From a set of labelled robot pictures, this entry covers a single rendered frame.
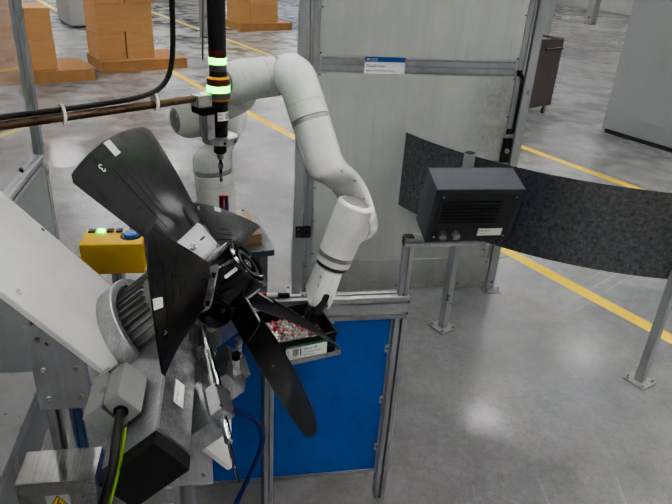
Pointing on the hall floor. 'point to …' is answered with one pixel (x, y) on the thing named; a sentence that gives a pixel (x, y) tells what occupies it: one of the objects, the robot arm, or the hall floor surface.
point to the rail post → (389, 407)
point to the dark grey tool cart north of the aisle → (546, 72)
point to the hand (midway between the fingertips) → (310, 317)
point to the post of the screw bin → (267, 441)
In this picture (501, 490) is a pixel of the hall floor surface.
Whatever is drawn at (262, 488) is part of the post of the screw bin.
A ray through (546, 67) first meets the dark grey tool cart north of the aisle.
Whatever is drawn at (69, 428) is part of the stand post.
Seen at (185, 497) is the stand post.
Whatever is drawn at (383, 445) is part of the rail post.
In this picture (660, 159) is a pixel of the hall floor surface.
